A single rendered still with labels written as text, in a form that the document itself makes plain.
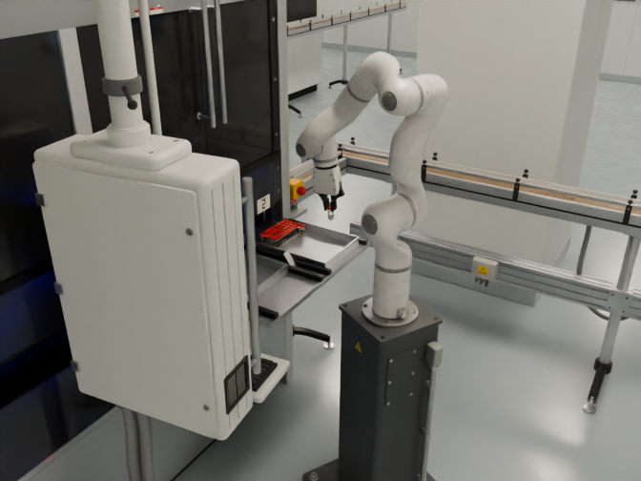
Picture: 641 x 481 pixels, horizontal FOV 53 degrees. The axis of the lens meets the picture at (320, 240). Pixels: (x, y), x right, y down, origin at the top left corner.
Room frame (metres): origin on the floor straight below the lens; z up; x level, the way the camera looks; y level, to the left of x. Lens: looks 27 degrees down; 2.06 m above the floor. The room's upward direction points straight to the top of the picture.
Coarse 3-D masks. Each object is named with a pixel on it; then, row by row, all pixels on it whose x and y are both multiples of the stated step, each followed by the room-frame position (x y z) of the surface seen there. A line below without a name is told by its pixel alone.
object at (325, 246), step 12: (312, 228) 2.42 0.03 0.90; (324, 228) 2.39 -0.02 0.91; (300, 240) 2.34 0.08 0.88; (312, 240) 2.34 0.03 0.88; (324, 240) 2.34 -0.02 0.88; (336, 240) 2.34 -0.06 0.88; (348, 240) 2.33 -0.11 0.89; (276, 252) 2.21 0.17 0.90; (300, 252) 2.24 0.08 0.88; (312, 252) 2.24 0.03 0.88; (324, 252) 2.24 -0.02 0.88; (336, 252) 2.24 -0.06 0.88; (348, 252) 2.24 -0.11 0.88; (324, 264) 2.09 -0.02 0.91
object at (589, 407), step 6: (612, 360) 2.71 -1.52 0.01; (594, 366) 2.53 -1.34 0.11; (600, 366) 2.50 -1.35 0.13; (606, 366) 2.49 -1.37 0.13; (600, 372) 2.46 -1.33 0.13; (606, 372) 2.49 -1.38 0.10; (594, 378) 2.44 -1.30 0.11; (600, 378) 2.43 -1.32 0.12; (594, 384) 2.40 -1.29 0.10; (600, 384) 2.40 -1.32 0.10; (594, 390) 2.37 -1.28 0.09; (588, 396) 2.36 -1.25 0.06; (594, 396) 2.35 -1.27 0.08; (594, 402) 2.33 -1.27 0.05; (588, 408) 2.33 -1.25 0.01; (594, 408) 2.33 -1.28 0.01
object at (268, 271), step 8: (256, 256) 2.15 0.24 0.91; (264, 264) 2.13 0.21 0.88; (272, 264) 2.11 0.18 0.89; (280, 264) 2.09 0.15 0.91; (264, 272) 2.08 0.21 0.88; (272, 272) 2.08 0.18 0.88; (280, 272) 2.04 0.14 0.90; (264, 280) 2.02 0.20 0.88; (272, 280) 1.99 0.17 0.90; (264, 288) 1.95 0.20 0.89; (248, 296) 1.87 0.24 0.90
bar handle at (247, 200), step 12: (252, 180) 1.49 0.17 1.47; (252, 192) 1.49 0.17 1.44; (252, 204) 1.49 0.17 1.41; (252, 216) 1.48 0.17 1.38; (252, 228) 1.48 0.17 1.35; (252, 240) 1.48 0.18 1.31; (252, 252) 1.48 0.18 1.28; (252, 264) 1.48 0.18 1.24; (252, 276) 1.48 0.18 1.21; (252, 288) 1.48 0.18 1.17; (252, 300) 1.48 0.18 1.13; (252, 312) 1.48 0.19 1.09; (252, 324) 1.48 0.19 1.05; (252, 336) 1.48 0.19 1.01; (252, 348) 1.49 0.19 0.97; (252, 360) 1.47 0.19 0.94
